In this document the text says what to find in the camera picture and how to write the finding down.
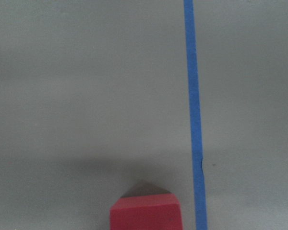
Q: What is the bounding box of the red block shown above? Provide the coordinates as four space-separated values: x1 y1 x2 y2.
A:
109 193 183 230

